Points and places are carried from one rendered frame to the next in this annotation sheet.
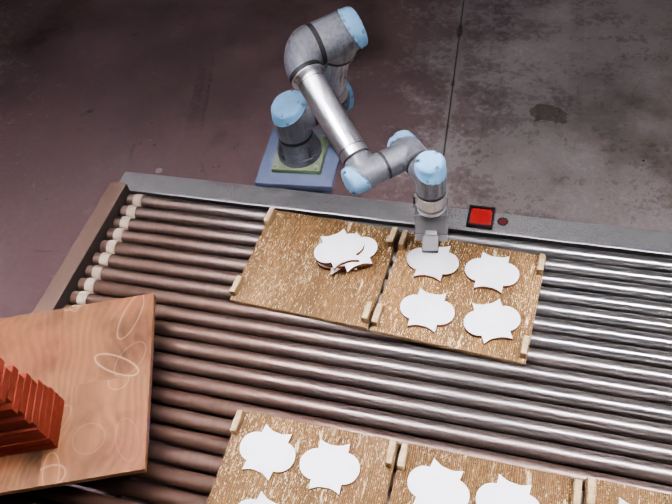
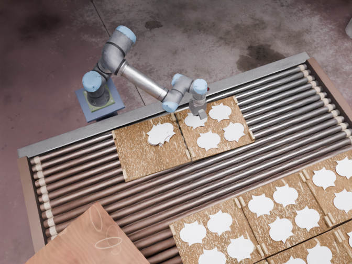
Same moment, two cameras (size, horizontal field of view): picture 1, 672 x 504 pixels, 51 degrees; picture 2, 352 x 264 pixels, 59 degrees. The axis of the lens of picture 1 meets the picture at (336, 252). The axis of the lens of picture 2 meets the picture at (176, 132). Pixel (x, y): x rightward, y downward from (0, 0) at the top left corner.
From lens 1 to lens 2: 0.82 m
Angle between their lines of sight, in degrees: 27
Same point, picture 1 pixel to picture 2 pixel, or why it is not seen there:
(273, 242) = (124, 145)
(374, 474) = (236, 214)
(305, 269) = (147, 150)
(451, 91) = (106, 30)
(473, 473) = (266, 191)
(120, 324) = (94, 224)
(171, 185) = (49, 144)
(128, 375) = (118, 243)
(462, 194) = not seen: hidden behind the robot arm
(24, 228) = not seen: outside the picture
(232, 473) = (186, 250)
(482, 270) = (216, 113)
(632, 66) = not seen: outside the picture
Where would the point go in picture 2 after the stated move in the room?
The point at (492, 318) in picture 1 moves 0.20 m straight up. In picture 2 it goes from (233, 130) to (239, 115)
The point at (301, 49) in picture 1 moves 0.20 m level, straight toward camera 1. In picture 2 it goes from (115, 57) to (142, 80)
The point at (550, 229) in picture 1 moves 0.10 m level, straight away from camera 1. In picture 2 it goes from (226, 84) to (220, 72)
